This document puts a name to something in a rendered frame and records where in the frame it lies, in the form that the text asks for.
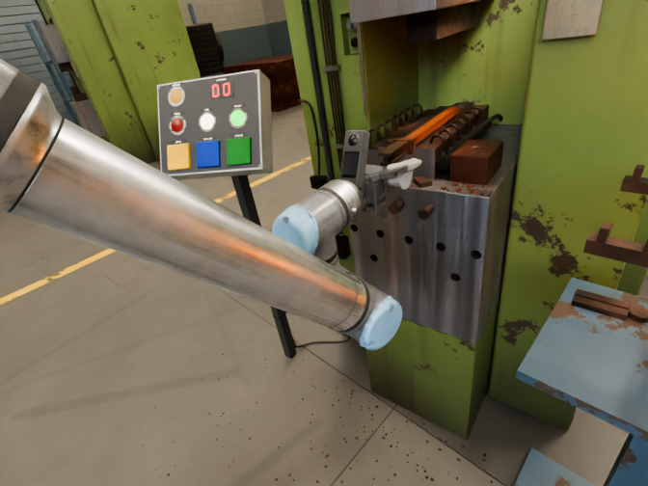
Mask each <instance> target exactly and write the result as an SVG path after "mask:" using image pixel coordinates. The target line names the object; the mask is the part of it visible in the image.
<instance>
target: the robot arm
mask: <svg viewBox="0 0 648 486"><path fill-rule="evenodd" d="M369 136H370V134H369V132H368V131H365V130H347V131H346V132H345V140H344V148H343V155H342V163H341V171H340V179H334V180H331V181H329V182H328V183H326V184H325V185H323V186H322V187H320V188H319V189H317V190H316V191H315V192H313V193H312V194H310V195H309V196H307V197H306V198H304V199H302V200H301V201H299V202H297V203H296V204H294V205H292V206H290V207H289V208H287V209H286V210H285V211H284V212H283V213H282V214H281V215H280V216H278V217H277V219H276V220H275V222H274V224H273V228H272V232H270V231H269V230H267V229H264V228H262V227H261V226H259V225H257V224H255V223H253V222H252V221H250V220H248V219H246V218H244V217H242V216H241V215H239V214H237V213H235V212H233V211H232V210H230V209H228V208H226V207H224V206H223V205H221V204H219V203H217V202H215V201H213V200H212V199H210V198H208V197H206V196H205V195H203V194H201V193H199V192H197V191H196V190H194V189H192V188H190V187H188V186H187V185H185V184H183V183H181V182H179V181H177V180H176V179H174V178H172V177H170V176H168V175H166V174H164V173H162V172H160V171H159V170H157V169H155V168H153V167H152V166H150V165H149V164H147V163H145V162H143V161H141V160H140V159H138V158H136V157H134V156H132V155H131V154H129V153H127V152H125V151H123V150H121V149H120V148H117V147H115V146H113V145H112V144H110V143H108V142H106V141H104V140H103V139H101V138H99V137H97V136H95V135H94V134H93V133H91V132H89V131H87V130H85V129H84V128H82V127H80V126H78V125H76V124H75V123H73V122H71V121H68V120H67V119H65V118H63V117H62V116H61V115H60V114H59V113H58V111H57V110H56V108H55V106H54V103H53V101H52V99H51V96H50V94H49V92H48V90H47V88H46V86H45V85H44V84H42V83H41V82H39V81H38V80H36V79H34V78H32V77H31V76H29V75H27V74H26V73H24V72H22V71H20V70H19V69H17V68H15V67H13V66H11V65H10V64H8V63H6V62H5V61H3V60H1V59H0V211H7V212H10V213H12V214H15V215H17V216H20V217H23V218H26V219H29V220H31V221H34V222H37V223H40V224H43V225H45V226H48V227H51V228H53V229H56V230H60V231H63V232H66V233H69V234H71V235H74V236H77V237H80V238H83V239H85V240H88V241H91V242H94V243H95V244H98V245H101V246H104V247H107V248H109V249H112V250H115V251H118V252H121V253H123V254H126V255H129V256H132V257H136V258H138V259H141V260H144V261H147V262H149V263H152V264H155V265H158V266H161V267H163V268H166V269H169V270H172V271H175V272H177V273H179V274H182V275H185V276H187V277H190V278H193V279H196V280H199V281H201V282H204V283H207V284H212V285H214V286H217V287H220V288H223V289H225V290H227V291H230V292H233V293H236V294H239V295H241V296H244V297H247V298H250V299H253V300H255V301H258V302H260V303H263V304H265V305H268V306H271V307H274V308H277V309H279V310H282V311H287V312H290V313H292V314H295V315H298V316H301V317H304V318H306V319H308V320H311V321H314V322H317V323H319V324H322V325H325V326H327V327H328V328H330V329H332V330H334V331H337V332H340V333H343V334H345V335H348V336H350V337H352V338H354V339H355V340H356V341H357V342H358V343H359V344H360V345H361V346H362V347H365V348H366V349H368V350H378V349H380V348H382V347H383V346H385V345H386V344H387V343H388V342H389V341H390V340H391V339H392V338H393V336H394V335H395V333H396V331H397V330H398V328H399V326H400V323H401V319H402V308H401V306H400V304H399V303H398V302H397V301H395V300H394V299H393V297H392V296H389V295H387V294H385V293H384V292H382V291H381V290H379V289H377V288H376V287H374V286H373V285H371V284H369V283H367V282H366V281H364V280H362V279H361V278H359V277H358V276H356V275H354V274H353V273H351V272H350V271H348V270H346V269H345V268H343V267H341V266H340V264H339V260H338V247H337V242H336V235H338V234H339V233H340V232H341V231H342V230H344V229H345V228H346V227H347V226H348V225H349V224H350V223H351V222H354V223H355V222H357V221H358V220H359V218H358V216H359V214H360V212H361V210H362V211H365V212H369V211H371V210H373V211H377V210H378V209H380V208H381V207H382V206H383V205H384V204H385V203H387V202H388V201H389V197H388V184H385V180H386V181H387V182H388V183H395V182H397V183H398V184H399V185H400V187H401V188H402V189H407V188H408V187H409V186H410V184H411V179H412V174H413V170H414V168H416V167H418V166H419V165H420V164H421V160H419V159H416V158H412V159H410V160H405V161H403V162H400V163H395V164H390V165H388V168H387V169H384V170H383V167H381V166H376V165H366V159H367V151H368V144H369ZM380 204H381V205H380ZM369 207H371V208H369ZM367 210H368V211H367Z"/></svg>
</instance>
